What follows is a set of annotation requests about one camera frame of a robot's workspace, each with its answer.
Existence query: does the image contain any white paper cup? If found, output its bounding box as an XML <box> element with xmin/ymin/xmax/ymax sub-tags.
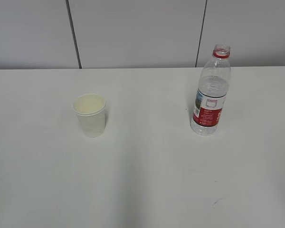
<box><xmin>73</xmin><ymin>94</ymin><xmax>105</xmax><ymax>138</ymax></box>

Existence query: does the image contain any clear plastic water bottle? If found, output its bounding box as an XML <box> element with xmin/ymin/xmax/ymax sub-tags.
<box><xmin>190</xmin><ymin>44</ymin><xmax>231</xmax><ymax>136</ymax></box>

